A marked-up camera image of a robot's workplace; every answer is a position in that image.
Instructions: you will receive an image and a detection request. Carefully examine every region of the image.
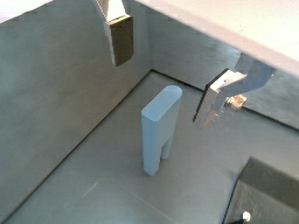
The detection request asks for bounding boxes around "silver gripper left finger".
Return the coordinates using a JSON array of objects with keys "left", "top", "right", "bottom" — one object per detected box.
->
[{"left": 94, "top": 0, "right": 134, "bottom": 67}]

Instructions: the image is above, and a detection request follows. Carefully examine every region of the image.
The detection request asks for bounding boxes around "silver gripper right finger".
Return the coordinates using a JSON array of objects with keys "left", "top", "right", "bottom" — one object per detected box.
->
[{"left": 193, "top": 53, "right": 277, "bottom": 128}]

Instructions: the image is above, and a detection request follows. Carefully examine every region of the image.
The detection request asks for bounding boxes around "light blue square-circle object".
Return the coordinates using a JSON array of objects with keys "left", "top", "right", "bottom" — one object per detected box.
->
[{"left": 142, "top": 85, "right": 183, "bottom": 176}]

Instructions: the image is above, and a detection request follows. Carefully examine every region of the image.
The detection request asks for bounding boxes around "black fixture stand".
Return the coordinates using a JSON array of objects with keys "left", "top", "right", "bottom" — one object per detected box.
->
[{"left": 222, "top": 157, "right": 299, "bottom": 224}]

